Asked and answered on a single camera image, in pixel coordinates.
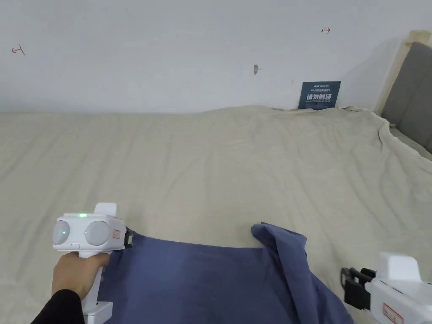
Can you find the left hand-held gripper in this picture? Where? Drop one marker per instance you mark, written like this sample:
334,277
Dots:
89,233

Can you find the dark blue shirt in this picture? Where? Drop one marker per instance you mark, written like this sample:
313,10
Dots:
209,283

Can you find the grey padded headboard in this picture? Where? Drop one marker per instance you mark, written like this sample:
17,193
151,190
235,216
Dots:
410,98

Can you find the bed with beige sheet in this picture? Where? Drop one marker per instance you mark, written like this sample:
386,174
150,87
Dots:
189,168

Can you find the person's left hand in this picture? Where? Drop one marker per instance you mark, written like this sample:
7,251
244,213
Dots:
76,271

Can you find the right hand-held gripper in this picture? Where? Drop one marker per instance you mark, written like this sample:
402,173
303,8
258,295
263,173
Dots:
401,297

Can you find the dark blue sign card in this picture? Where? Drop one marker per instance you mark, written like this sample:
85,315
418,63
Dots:
319,95

